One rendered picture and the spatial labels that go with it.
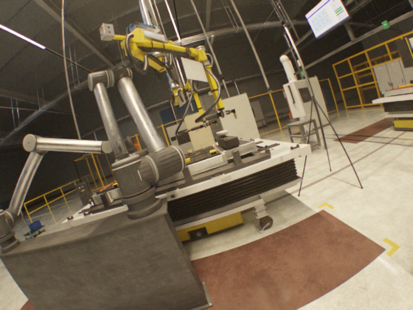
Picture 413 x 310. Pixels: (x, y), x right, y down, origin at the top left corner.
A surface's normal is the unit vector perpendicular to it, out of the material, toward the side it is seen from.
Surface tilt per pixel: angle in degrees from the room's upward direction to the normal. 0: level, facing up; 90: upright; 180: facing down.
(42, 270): 90
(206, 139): 90
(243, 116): 90
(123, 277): 90
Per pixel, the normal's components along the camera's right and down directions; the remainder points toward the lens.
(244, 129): 0.04, 0.11
